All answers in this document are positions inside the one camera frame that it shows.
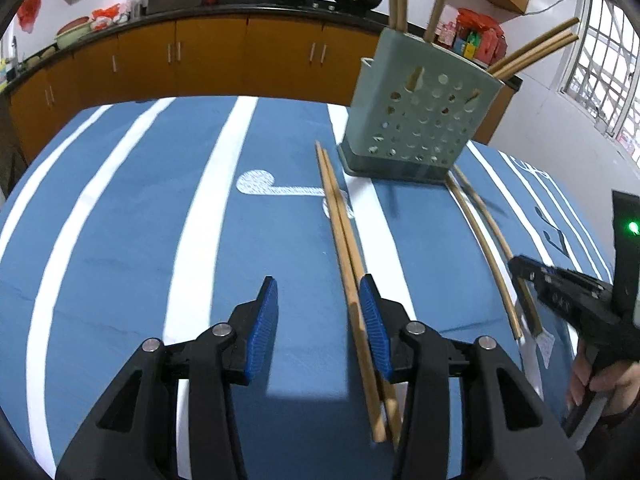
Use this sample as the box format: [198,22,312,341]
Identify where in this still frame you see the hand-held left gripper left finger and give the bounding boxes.
[55,276,279,480]

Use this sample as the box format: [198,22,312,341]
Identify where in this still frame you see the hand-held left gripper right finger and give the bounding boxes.
[359,274,586,480]

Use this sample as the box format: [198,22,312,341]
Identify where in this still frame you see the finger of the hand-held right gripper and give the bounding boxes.
[507,255,617,322]

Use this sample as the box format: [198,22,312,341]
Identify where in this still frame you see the green perforated utensil holder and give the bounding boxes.
[336,27,503,184]

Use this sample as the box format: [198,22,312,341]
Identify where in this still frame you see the person's right hand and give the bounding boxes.
[566,340,640,423]

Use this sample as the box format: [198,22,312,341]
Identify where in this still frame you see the blue white striped tablecloth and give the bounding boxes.
[0,95,618,480]

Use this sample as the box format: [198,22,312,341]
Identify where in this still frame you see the barred window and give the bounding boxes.
[557,0,640,156]

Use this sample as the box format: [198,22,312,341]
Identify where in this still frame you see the large red bottle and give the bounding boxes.
[480,27,506,66]

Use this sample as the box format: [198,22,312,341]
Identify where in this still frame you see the wooden lower cabinets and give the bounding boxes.
[7,12,518,161]

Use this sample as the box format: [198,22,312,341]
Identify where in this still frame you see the red bag over bottles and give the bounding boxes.
[456,8,506,36]

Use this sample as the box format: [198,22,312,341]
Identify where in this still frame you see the black kitchen countertop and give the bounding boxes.
[0,0,521,93]

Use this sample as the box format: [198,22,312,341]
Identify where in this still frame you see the gas stove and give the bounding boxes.
[295,0,351,11]

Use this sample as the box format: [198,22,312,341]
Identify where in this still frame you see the green plastic basin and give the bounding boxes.
[55,16,96,50]

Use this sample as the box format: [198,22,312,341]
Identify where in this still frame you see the red white plastic bag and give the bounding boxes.
[91,3,128,31]

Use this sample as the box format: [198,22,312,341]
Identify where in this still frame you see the red plastic bag on hook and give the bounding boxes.
[17,0,46,35]

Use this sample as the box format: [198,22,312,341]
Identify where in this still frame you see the white wall cable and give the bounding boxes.
[525,0,583,16]

